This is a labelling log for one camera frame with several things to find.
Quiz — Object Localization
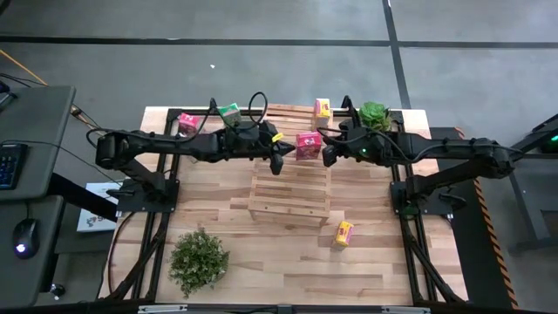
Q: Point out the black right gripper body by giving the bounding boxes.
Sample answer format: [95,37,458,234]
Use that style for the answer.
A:
[342,130,376,166]

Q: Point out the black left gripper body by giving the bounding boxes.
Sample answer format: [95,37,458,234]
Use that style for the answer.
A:
[251,123,272,161]

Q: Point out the red Froot Loops cereal box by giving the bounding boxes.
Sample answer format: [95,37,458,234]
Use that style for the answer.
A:
[177,112,202,135]
[295,131,323,161]

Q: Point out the green Apple Jacks cereal box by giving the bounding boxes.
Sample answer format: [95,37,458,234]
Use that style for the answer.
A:
[216,102,243,128]

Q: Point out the yellow Corn Pops cereal box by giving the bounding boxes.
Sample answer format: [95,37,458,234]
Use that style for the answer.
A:
[330,220,355,252]
[313,98,333,131]

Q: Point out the slatted wooden shelf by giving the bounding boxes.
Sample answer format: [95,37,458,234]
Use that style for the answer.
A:
[247,103,335,229]

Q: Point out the green succulent in white pot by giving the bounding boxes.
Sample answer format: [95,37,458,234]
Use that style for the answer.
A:
[357,100,393,133]

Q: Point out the bushy small-leaved potted plant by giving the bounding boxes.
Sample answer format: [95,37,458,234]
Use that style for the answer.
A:
[167,226,231,300]

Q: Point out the black platform with hazard stripe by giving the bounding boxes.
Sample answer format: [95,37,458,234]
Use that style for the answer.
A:
[429,126,520,310]

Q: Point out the black neighbouring robot stand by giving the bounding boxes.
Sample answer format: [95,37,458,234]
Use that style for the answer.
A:
[507,113,558,256]

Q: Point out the white printed box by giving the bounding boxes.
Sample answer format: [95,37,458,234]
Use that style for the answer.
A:
[76,181,121,234]

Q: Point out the grey desk top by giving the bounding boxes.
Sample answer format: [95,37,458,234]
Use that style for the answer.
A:
[0,85,78,201]
[0,195,66,309]

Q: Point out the black backlit keyboard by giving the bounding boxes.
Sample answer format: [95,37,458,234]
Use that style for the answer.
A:
[0,142,28,191]

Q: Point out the black computer mouse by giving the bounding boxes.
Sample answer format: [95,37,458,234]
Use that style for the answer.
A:
[11,217,41,261]

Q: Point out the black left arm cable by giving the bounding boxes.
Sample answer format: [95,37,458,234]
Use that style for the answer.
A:
[85,90,269,147]

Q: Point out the black metal rig frame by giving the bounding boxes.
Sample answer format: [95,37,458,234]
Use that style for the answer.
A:
[99,94,470,314]

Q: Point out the black desk cable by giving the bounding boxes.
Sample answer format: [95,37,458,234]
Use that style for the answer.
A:
[0,138,123,187]

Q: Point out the yellow cable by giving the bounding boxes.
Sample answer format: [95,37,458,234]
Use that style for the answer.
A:
[0,49,49,87]

